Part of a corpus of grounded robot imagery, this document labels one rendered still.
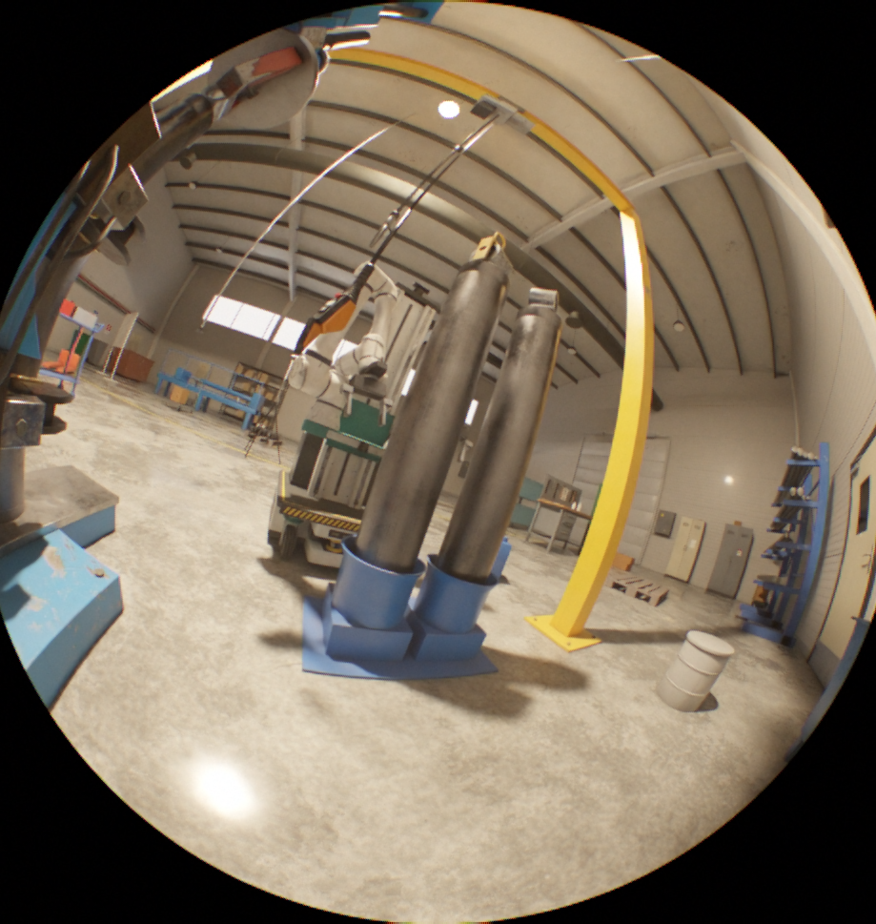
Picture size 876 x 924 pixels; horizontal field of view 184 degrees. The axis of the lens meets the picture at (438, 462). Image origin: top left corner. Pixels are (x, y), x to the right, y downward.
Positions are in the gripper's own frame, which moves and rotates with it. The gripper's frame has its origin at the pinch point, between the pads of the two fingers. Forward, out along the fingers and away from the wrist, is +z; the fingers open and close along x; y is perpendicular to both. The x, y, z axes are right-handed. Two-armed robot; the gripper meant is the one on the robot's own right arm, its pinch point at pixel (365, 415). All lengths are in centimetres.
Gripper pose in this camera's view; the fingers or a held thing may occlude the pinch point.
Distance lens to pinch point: 93.0
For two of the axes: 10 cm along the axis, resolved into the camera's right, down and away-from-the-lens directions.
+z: 0.3, 9.6, -2.8
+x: -7.2, -1.7, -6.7
